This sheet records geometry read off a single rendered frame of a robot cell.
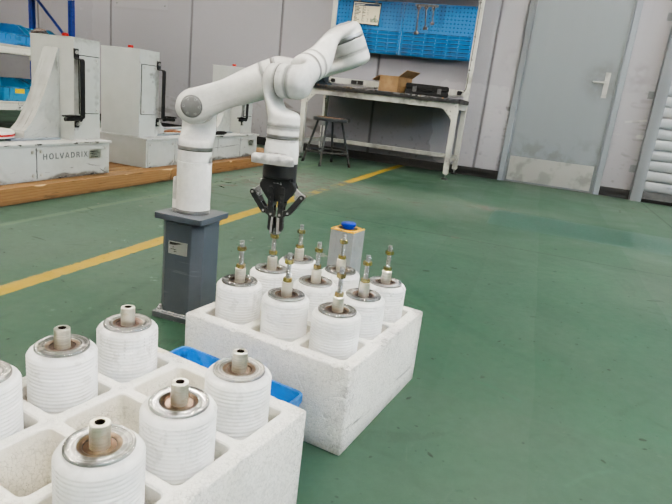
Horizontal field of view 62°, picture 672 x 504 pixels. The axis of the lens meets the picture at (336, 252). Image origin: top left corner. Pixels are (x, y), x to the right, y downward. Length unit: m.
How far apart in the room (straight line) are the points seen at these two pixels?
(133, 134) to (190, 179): 2.33
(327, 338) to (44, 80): 2.66
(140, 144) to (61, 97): 0.59
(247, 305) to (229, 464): 0.47
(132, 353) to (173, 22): 6.89
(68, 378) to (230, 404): 0.24
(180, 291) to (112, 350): 0.66
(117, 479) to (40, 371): 0.28
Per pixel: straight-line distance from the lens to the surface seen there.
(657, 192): 6.32
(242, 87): 1.48
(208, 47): 7.39
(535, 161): 6.24
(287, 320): 1.12
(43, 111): 3.42
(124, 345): 0.96
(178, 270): 1.59
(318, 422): 1.11
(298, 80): 1.19
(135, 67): 3.83
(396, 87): 5.90
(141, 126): 3.85
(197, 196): 1.55
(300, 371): 1.09
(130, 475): 0.68
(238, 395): 0.81
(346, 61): 1.47
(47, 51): 3.52
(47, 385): 0.91
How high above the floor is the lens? 0.65
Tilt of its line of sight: 15 degrees down
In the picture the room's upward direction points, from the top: 7 degrees clockwise
